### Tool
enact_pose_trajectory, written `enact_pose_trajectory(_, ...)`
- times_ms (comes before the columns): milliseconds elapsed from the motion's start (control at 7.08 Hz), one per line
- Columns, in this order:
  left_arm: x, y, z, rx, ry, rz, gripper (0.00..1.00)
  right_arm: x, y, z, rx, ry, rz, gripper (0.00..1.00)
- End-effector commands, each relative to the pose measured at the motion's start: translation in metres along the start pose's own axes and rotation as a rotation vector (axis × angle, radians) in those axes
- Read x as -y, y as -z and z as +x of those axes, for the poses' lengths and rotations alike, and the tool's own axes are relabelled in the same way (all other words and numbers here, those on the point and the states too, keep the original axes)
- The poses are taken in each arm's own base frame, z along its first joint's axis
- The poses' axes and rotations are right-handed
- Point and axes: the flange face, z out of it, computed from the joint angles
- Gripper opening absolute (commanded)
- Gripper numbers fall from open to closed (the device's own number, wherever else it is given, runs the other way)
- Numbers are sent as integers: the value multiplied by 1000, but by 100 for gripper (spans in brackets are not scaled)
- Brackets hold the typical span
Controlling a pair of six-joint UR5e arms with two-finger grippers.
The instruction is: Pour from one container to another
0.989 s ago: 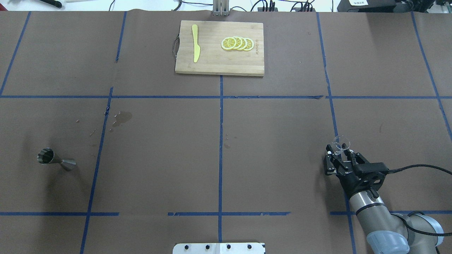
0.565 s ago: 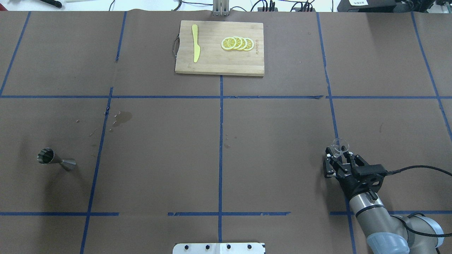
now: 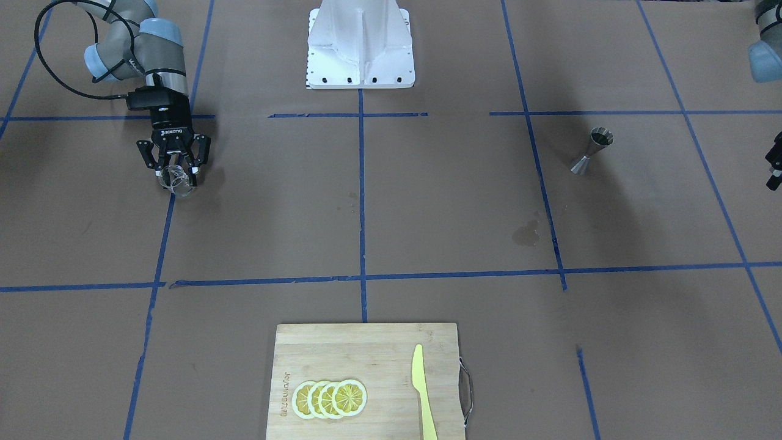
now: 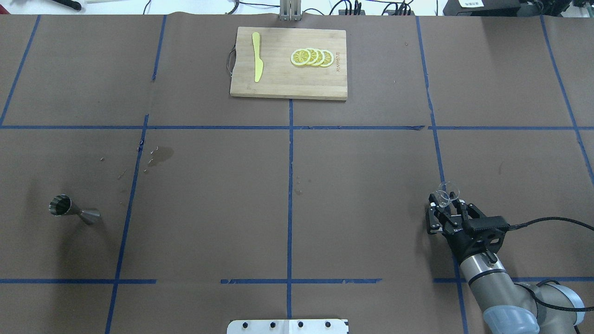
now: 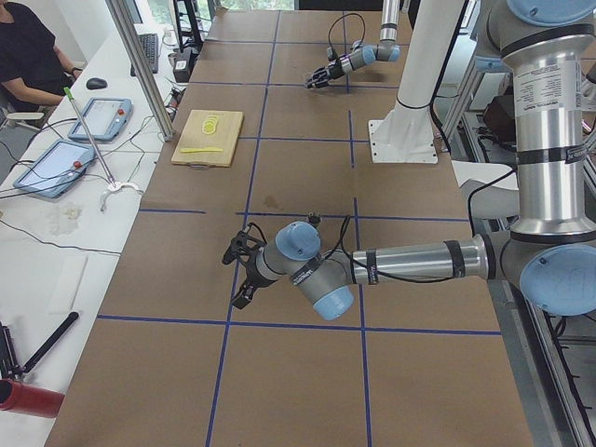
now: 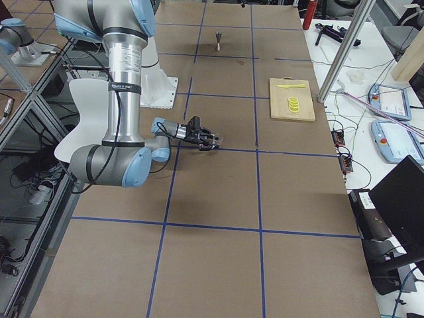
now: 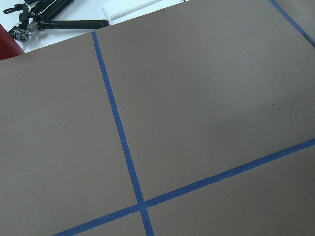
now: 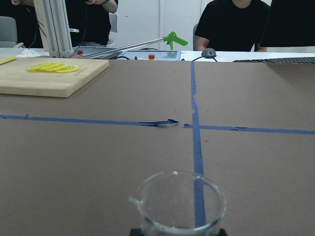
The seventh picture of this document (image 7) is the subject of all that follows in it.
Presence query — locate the black tripod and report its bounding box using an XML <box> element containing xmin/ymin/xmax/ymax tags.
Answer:
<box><xmin>3</xmin><ymin>0</ymin><xmax>110</xmax><ymax>43</ymax></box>

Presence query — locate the red bottle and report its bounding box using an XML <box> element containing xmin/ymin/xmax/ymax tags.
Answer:
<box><xmin>0</xmin><ymin>25</ymin><xmax>25</xmax><ymax>61</ymax></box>

